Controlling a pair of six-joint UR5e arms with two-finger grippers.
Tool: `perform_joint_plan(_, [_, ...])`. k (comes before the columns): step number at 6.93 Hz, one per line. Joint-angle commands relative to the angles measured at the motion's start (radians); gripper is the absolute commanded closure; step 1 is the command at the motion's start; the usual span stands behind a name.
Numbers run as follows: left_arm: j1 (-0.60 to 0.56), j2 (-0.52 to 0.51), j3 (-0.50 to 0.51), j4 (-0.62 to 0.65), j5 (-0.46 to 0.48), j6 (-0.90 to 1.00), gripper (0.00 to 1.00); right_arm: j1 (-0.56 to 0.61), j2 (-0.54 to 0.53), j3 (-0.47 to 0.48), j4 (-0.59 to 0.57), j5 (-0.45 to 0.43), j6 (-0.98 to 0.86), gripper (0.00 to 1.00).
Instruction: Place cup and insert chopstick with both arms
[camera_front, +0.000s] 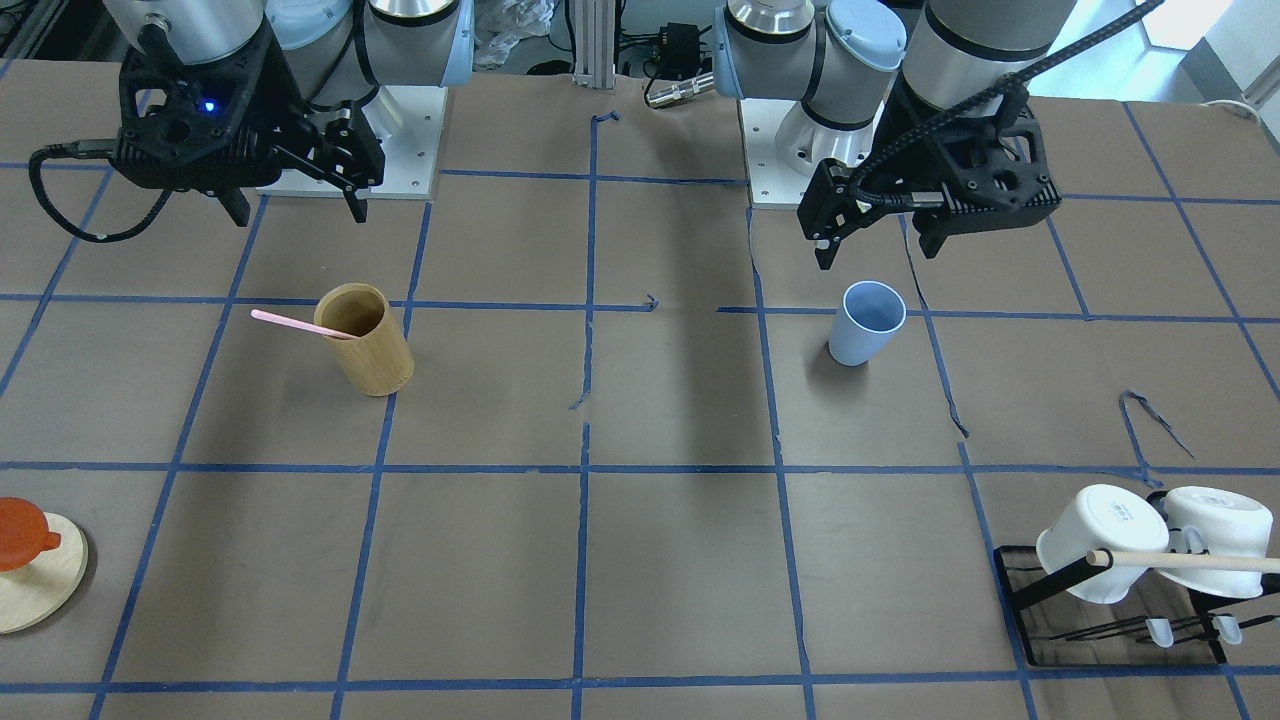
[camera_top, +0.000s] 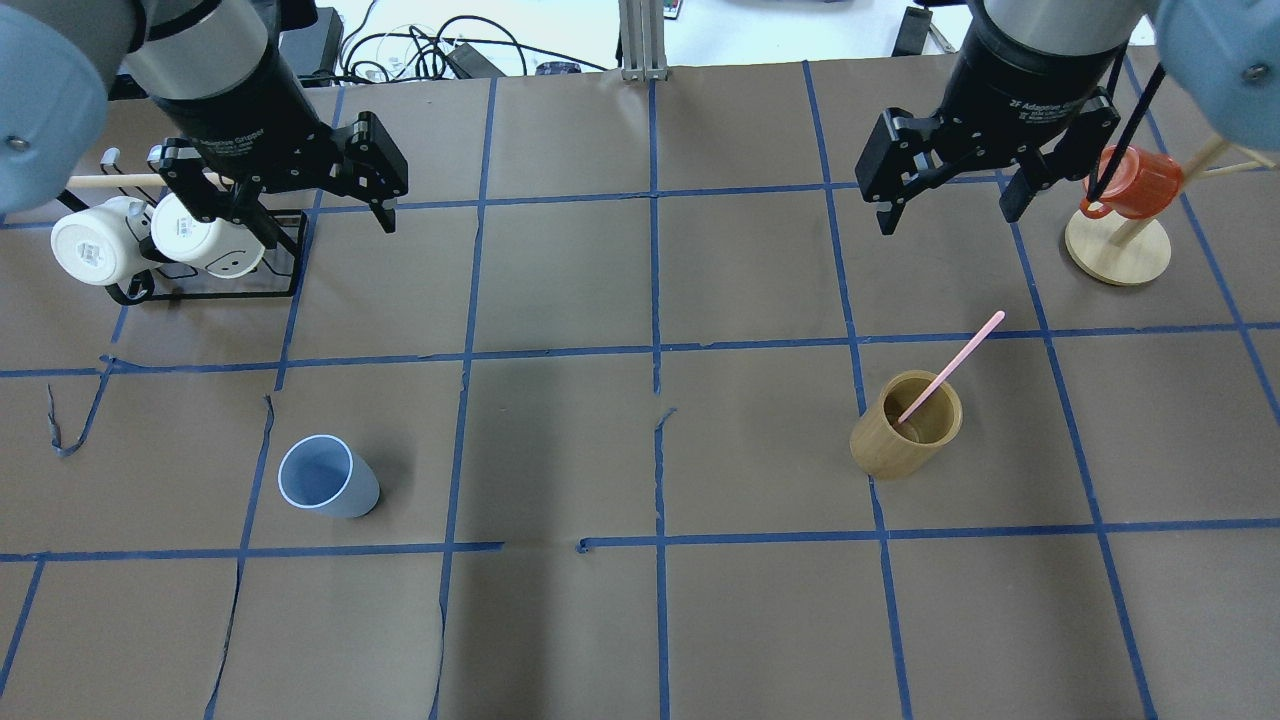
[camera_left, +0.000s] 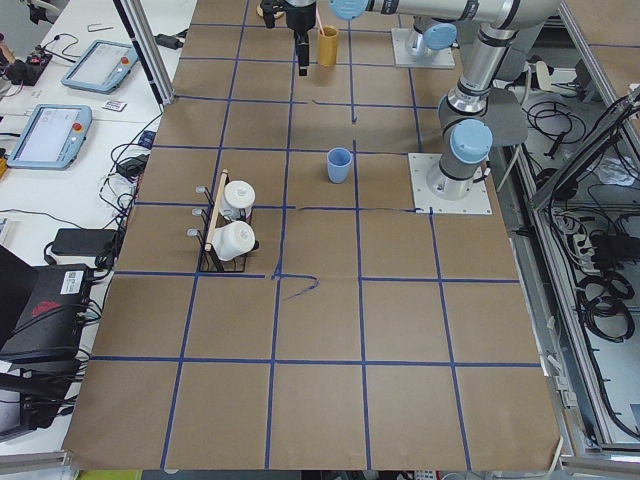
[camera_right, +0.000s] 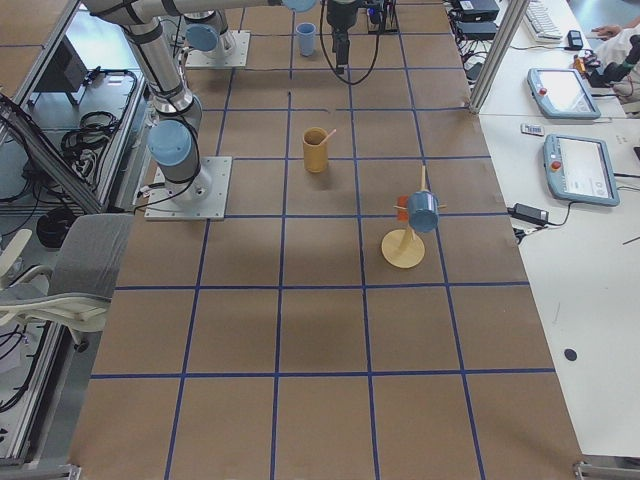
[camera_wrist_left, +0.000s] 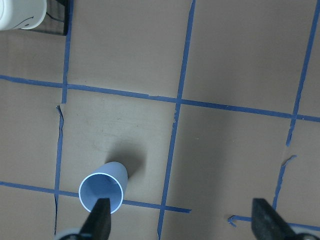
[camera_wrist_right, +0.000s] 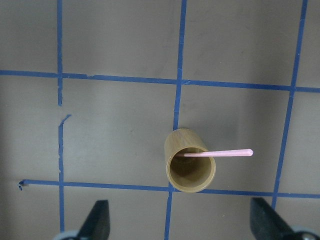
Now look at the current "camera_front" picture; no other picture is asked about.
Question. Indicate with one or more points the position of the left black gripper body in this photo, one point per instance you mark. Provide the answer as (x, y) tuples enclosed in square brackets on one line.
[(908, 122)]

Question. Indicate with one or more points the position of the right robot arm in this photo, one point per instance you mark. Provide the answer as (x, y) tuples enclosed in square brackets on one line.
[(341, 99)]

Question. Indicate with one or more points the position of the orange cup on stand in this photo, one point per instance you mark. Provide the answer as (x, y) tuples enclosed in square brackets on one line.
[(25, 533)]

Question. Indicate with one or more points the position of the white mug far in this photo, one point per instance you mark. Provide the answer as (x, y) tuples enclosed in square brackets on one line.
[(1223, 523)]

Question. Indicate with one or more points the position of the pink chopstick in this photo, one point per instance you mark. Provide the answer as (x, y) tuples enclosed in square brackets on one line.
[(293, 323)]

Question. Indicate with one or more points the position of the wooden cup tree stand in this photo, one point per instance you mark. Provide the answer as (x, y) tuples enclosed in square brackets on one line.
[(34, 593)]

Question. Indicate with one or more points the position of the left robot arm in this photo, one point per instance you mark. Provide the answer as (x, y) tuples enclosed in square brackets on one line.
[(931, 120)]

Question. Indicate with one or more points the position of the aluminium frame post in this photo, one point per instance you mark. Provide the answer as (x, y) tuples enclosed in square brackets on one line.
[(593, 29)]

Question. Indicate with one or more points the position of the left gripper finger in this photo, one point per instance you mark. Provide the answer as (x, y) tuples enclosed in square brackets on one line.
[(829, 211), (934, 231)]

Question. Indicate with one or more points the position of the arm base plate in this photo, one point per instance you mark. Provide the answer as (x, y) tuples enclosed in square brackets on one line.
[(408, 121), (782, 145)]

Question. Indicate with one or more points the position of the light blue plastic cup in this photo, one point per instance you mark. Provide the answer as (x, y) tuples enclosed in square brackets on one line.
[(869, 316)]

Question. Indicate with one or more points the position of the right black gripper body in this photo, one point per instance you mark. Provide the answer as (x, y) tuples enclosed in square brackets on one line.
[(287, 110)]

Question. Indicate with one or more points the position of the white mug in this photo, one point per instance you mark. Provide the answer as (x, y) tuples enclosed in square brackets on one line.
[(1102, 516), (1223, 523)]

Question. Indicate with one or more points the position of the black wire mug rack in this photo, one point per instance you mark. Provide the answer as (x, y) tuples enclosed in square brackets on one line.
[(1113, 609)]

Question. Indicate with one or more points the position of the bamboo cup holder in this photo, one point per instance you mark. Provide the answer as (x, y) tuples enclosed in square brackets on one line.
[(375, 357)]

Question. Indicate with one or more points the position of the white mug near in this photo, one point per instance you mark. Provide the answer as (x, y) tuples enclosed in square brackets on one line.
[(1102, 516)]

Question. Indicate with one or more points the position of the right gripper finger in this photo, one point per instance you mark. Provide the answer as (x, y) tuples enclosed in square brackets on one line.
[(345, 153), (235, 204)]

